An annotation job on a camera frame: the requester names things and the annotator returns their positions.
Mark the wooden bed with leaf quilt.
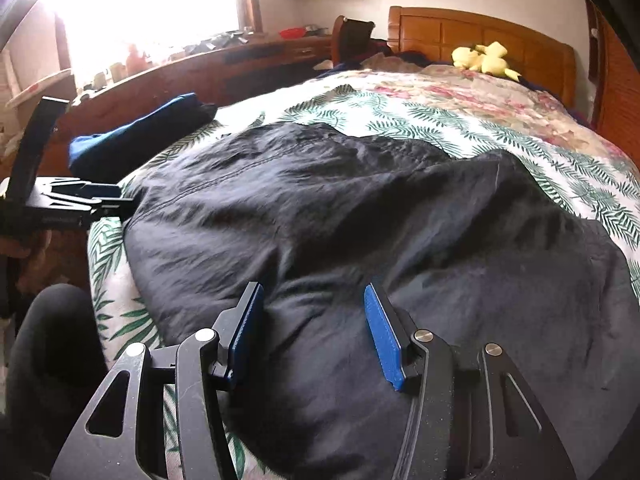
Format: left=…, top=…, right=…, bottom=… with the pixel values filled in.
left=85, top=67, right=640, bottom=480

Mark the wooden chair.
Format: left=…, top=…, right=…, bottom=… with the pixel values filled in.
left=332, top=15, right=376, bottom=63

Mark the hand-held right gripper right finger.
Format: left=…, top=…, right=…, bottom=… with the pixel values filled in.
left=363, top=282, right=576, bottom=480

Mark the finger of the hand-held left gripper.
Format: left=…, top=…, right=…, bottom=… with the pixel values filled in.
left=30, top=198, right=136, bottom=222
left=42, top=178, right=122, bottom=202

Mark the heap of dark clothes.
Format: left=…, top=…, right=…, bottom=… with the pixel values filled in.
left=370, top=42, right=426, bottom=68

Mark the heap of dark desk clutter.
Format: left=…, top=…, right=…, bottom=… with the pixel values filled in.
left=185, top=31, right=251, bottom=55

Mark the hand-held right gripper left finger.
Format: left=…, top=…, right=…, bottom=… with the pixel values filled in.
left=50, top=281, right=266, bottom=480

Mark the bright window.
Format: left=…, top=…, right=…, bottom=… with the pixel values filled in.
left=30, top=0, right=263, bottom=81

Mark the folded blue cloth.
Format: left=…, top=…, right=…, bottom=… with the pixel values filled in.
left=69, top=92, right=218, bottom=181

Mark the person's leg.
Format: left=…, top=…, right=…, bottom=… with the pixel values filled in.
left=5, top=284, right=113, bottom=480

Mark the wooden slatted wardrobe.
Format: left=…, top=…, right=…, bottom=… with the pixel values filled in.
left=585, top=0, right=640, bottom=151

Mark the wooden bed headboard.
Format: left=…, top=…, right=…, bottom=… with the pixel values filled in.
left=387, top=6, right=578, bottom=111

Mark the yellow plush toy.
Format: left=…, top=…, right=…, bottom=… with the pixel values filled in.
left=451, top=41, right=521, bottom=81

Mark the black zip jacket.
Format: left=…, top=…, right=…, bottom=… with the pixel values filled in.
left=120, top=121, right=640, bottom=480

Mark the wooden desk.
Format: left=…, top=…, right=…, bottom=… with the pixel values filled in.
left=40, top=35, right=333, bottom=171

